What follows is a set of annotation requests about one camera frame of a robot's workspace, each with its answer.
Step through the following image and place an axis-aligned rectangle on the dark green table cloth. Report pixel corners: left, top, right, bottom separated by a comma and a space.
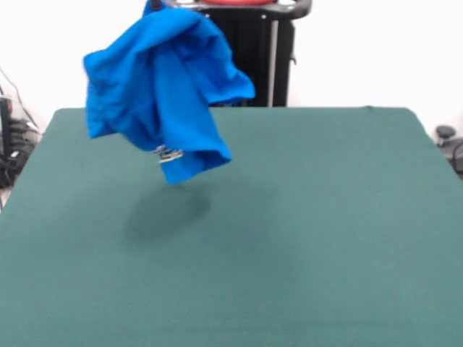
0, 106, 463, 347

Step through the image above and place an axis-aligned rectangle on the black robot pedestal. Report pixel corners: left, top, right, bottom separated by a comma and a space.
158, 0, 313, 108

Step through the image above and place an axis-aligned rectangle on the black box device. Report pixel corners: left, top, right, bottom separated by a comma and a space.
0, 96, 14, 157

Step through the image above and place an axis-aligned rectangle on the blue printed shirt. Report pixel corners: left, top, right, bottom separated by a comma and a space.
82, 0, 257, 186

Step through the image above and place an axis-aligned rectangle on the black cable tangle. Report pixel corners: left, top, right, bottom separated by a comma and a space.
0, 67, 43, 189

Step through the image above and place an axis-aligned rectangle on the black office chair base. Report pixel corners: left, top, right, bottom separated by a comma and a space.
435, 124, 463, 181

